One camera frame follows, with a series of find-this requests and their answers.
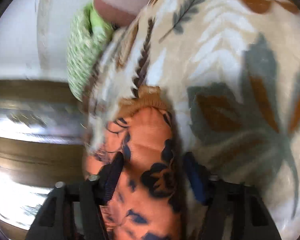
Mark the orange black floral garment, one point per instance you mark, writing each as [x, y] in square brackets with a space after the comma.
[146, 203]

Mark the brown wooden furniture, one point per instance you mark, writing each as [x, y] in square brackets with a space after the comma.
[41, 130]

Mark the green white patterned pillow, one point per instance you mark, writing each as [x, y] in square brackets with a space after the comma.
[88, 38]

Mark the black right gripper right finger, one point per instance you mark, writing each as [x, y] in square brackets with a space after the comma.
[234, 211]

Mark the beige leaf print blanket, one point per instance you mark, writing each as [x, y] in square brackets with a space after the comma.
[229, 73]

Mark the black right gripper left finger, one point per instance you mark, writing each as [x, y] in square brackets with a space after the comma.
[74, 211]

